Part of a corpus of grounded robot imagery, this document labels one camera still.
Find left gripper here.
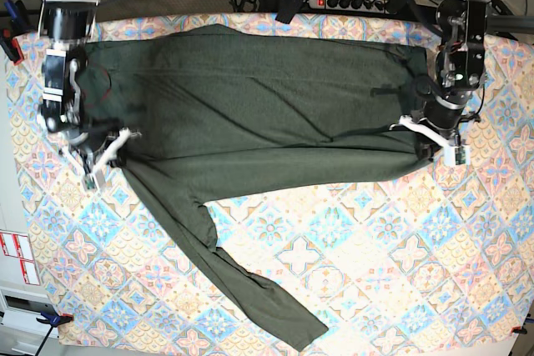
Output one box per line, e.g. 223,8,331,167
416,95,471,161

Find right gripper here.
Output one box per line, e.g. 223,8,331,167
63,120,128,168

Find dark green long-sleeve shirt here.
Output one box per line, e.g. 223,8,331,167
78,25,428,350

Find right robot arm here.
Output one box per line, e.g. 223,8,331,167
37,0,132,173

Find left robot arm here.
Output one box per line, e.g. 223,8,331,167
398,0,490,167

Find patterned tile tablecloth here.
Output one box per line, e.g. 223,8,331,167
1,34,533,355

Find white red labelled stickers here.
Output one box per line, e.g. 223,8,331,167
1,231,40,286

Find red black clamp top left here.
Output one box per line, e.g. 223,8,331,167
1,0,28,65

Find blue clamp bottom left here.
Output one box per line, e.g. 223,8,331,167
35,312,74,356

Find red clamp bottom right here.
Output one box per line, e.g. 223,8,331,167
511,326,528,334

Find black remote control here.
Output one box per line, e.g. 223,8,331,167
275,0,308,24

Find black power strip red switch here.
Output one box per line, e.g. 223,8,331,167
308,0,386,13

